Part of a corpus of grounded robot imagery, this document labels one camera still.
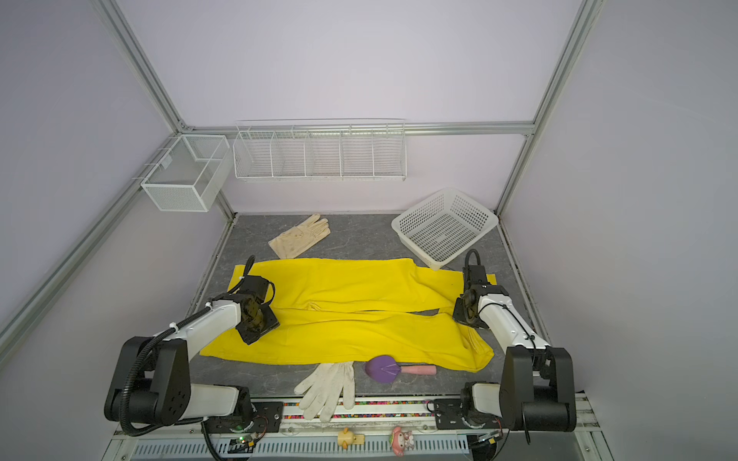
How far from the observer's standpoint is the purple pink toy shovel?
2.64 feet

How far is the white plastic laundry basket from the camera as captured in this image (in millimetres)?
1107

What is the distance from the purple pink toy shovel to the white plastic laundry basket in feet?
1.42
